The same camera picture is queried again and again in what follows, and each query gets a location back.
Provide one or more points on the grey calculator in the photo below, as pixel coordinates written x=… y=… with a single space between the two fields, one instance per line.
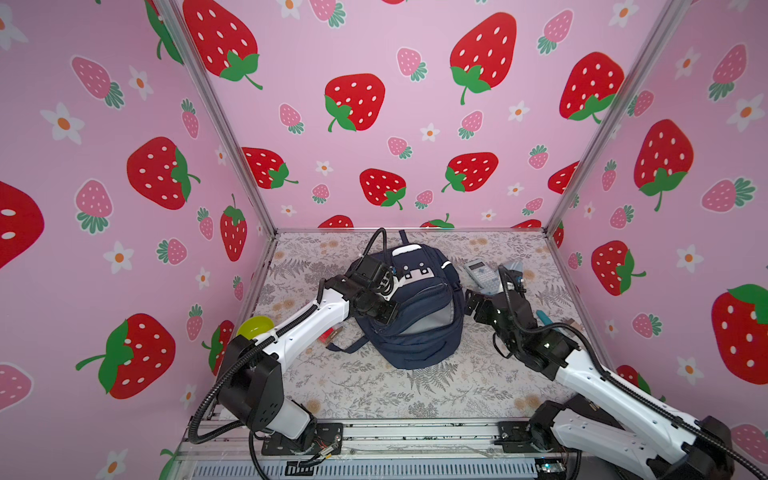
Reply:
x=484 y=276

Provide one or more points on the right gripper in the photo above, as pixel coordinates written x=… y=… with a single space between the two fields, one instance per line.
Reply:
x=486 y=304

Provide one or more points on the green bowl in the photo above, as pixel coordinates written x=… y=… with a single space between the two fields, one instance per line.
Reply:
x=256 y=326

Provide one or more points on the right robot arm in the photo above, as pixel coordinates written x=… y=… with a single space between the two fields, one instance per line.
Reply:
x=606 y=390

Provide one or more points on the red card pack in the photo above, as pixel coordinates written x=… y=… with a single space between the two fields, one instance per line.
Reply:
x=329 y=335

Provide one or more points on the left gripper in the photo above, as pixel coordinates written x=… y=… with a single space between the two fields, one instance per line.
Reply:
x=391 y=310

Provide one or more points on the navy blue student backpack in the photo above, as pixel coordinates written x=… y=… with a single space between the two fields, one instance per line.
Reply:
x=428 y=324

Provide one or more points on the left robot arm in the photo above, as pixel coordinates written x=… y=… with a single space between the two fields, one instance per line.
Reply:
x=249 y=390

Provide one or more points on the teal pen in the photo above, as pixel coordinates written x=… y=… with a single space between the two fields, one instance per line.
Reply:
x=544 y=319

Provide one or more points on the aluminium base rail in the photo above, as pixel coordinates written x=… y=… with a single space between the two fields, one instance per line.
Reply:
x=436 y=449

